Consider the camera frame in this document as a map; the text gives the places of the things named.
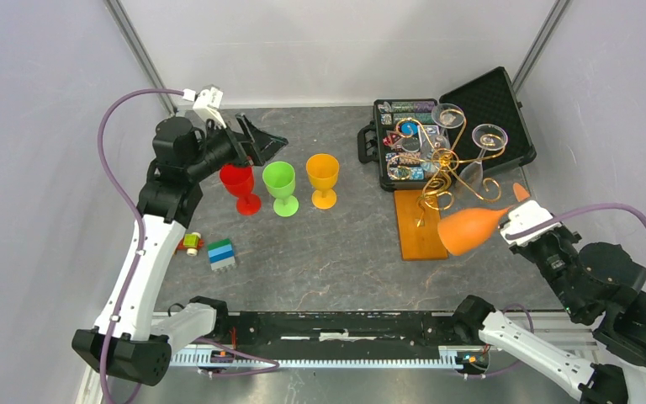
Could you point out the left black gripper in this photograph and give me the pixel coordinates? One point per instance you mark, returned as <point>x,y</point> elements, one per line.
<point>259,146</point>

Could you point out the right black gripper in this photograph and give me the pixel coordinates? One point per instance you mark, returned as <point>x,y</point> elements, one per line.
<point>524,249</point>

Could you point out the green wine glass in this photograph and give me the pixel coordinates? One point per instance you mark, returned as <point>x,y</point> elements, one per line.
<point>280,181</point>

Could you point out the red wine glass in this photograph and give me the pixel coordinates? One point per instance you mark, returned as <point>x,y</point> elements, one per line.
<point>239,182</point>

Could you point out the yellow wine glass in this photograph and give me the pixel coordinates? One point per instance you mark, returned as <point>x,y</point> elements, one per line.
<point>323,170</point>

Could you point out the orange wine glass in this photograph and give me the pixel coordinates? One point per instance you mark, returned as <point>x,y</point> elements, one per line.
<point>469,228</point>

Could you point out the clear wine glass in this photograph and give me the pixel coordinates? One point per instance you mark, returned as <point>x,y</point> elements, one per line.
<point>489,139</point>
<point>449,115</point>

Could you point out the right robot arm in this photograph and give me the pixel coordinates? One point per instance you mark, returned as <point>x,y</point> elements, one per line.
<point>599,286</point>

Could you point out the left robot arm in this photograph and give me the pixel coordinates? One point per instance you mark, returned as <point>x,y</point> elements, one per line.
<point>124,342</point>

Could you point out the orange wooden rack base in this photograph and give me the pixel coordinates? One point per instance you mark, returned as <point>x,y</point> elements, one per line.
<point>417,228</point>

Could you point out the green blue toy block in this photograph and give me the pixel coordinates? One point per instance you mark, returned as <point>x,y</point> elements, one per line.
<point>221,255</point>

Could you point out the red toy car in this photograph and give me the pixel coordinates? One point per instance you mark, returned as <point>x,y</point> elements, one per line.
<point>191,243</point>

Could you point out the black poker chip case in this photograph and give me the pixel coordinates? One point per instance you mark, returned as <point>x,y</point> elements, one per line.
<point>487,99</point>

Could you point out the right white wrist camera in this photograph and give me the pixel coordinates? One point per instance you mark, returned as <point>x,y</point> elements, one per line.
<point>523,217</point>

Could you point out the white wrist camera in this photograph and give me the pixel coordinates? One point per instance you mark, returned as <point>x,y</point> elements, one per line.
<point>523,217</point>
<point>206,104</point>

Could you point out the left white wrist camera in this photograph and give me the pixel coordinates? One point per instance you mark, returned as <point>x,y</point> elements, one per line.
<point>206,104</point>

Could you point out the gold wire glass rack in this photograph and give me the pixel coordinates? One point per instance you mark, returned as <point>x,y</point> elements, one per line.
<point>437,193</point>

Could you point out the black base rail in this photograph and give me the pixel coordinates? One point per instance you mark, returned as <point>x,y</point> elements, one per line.
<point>342,334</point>

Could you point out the white cable duct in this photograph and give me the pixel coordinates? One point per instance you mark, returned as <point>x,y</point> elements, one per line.
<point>210,359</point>

